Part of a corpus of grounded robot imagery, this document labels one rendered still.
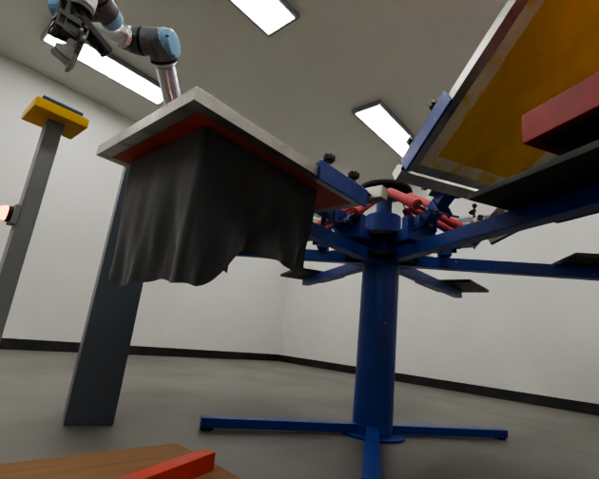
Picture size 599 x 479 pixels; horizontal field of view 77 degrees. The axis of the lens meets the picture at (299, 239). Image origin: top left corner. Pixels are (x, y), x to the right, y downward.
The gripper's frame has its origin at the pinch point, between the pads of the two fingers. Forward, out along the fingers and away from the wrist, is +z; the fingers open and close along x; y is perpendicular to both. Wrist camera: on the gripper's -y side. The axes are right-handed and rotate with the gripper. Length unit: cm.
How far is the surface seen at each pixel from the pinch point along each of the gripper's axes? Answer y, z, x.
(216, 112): -23.9, 14.9, 41.2
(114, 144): -17.4, 15.0, -2.7
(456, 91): -90, -18, 78
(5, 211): 4.6, 45.3, 1.8
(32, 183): 0.9, 36.5, 2.0
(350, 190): -84, 14, 42
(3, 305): -1, 68, 2
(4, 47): -9, -190, -353
